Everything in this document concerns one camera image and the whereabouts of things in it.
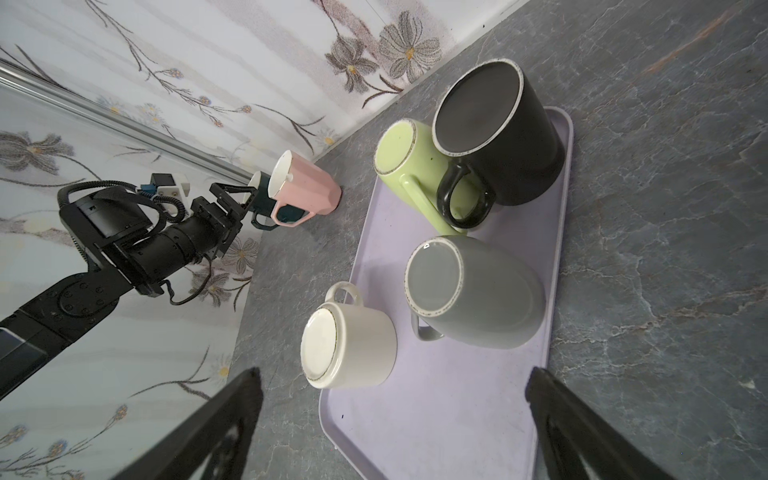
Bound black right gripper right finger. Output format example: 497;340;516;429
525;367;672;480

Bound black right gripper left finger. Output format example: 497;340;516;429
115;368;264;479

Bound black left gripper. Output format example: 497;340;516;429
179;182;257;258

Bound dark teal mug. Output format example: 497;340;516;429
249;171;306;231

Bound pink mug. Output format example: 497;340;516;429
268;150;342;227

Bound grey mug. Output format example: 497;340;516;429
404;236;546;349

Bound light green mug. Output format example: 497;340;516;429
374;118;467;235

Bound black mug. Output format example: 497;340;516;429
432;58;566;230

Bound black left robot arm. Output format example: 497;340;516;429
1;180;257;396

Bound cream white mug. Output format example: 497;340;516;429
300;282;398;389

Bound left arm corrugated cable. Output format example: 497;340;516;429
56;179;187;226

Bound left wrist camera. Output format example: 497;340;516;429
139;173;191;202

